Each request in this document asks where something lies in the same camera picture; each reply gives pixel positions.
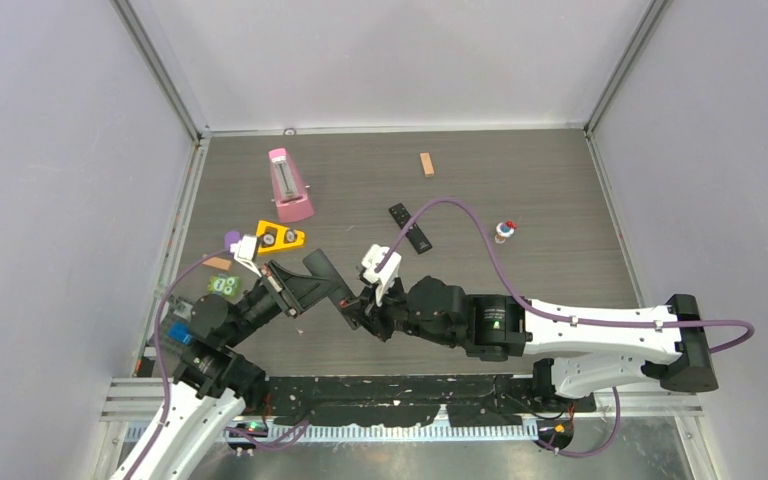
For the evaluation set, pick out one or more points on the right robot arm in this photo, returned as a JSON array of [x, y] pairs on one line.
[[578, 350]]

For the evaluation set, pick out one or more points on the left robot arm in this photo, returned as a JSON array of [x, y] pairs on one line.
[[212, 383]]

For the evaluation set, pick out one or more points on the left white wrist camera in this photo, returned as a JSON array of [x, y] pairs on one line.
[[245, 252]]

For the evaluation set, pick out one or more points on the blue lego brick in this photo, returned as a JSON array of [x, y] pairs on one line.
[[180, 332]]

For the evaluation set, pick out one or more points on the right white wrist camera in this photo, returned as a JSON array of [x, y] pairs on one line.
[[379, 269]]

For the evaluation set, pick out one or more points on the small red white blue toy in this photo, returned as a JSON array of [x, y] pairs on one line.
[[504, 230]]

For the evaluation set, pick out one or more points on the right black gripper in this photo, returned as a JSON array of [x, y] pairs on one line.
[[369, 313]]

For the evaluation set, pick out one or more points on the green toy block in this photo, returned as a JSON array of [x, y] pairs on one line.
[[224, 285]]

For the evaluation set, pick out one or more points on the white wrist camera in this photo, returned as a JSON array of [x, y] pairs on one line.
[[379, 269], [245, 252]]

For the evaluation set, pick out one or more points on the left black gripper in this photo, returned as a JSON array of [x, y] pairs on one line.
[[307, 289]]

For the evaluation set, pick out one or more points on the yellow triangular holder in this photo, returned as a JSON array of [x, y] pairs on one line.
[[275, 238]]

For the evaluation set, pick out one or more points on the orange wooden block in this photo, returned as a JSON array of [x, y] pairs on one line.
[[218, 263]]

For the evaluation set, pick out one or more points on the purple toy block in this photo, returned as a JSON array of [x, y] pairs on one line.
[[230, 238]]

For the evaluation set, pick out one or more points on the pink metronome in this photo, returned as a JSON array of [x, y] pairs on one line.
[[290, 191]]

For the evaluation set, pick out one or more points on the black remote control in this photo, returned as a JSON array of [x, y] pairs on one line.
[[319, 265]]

